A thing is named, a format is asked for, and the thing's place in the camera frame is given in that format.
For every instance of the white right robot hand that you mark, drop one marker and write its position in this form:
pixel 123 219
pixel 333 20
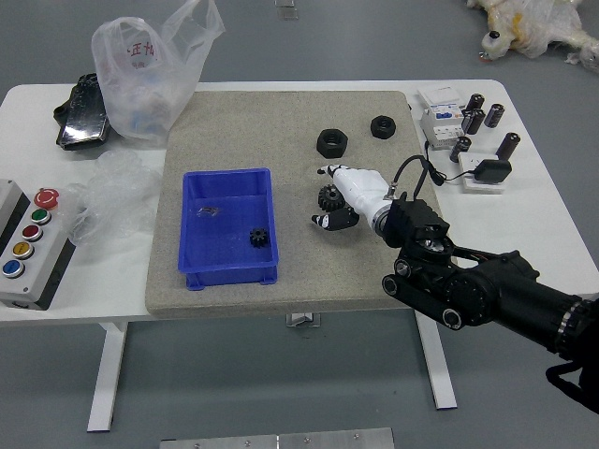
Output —
pixel 365 187

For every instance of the small black gear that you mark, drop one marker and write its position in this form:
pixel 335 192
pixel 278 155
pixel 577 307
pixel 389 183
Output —
pixel 257 238

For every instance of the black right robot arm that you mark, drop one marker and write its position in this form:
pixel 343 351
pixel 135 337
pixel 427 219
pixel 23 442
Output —
pixel 491 290

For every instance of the big black hex nut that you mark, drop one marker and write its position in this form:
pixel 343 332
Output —
pixel 332 142

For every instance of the small black hex nut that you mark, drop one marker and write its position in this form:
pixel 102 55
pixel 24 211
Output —
pixel 384 127

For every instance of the blue plastic box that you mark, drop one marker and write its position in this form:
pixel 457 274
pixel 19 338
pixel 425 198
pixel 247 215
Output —
pixel 224 243

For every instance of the grey push-button control box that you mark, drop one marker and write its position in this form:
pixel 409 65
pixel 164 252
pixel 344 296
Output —
pixel 28 262

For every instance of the big black gear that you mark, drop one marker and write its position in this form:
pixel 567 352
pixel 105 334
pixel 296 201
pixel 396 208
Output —
pixel 327 198

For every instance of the black cylindrical capacitor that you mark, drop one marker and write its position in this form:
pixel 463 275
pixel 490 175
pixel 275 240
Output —
pixel 473 122
pixel 476 104
pixel 507 146
pixel 494 114
pixel 461 149

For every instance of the white circuit breaker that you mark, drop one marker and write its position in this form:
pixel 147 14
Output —
pixel 440 103

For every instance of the grey-brown foam mat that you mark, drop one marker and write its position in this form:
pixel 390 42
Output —
pixel 299 280

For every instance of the small clear plastic scrap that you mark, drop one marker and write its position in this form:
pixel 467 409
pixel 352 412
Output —
pixel 209 211

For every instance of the white table leg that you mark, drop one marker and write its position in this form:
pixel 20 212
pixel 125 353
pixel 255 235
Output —
pixel 106 374
pixel 437 365

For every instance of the grey floor fixture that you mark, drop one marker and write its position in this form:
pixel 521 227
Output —
pixel 286 9

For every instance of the plastic-wrapped yellowish bundle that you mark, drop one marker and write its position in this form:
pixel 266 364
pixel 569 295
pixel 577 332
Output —
pixel 538 23

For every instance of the clear crumpled plastic wrap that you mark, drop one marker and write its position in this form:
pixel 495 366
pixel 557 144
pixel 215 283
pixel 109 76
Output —
pixel 117 196

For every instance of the white printed plastic bag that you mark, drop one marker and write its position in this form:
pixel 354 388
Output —
pixel 135 79

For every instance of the grey metal plate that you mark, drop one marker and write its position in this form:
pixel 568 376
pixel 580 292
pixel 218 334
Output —
pixel 276 440

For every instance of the black glossy plastic package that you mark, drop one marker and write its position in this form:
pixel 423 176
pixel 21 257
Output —
pixel 82 121

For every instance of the metal bracket under table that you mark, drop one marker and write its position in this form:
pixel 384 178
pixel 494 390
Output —
pixel 304 320

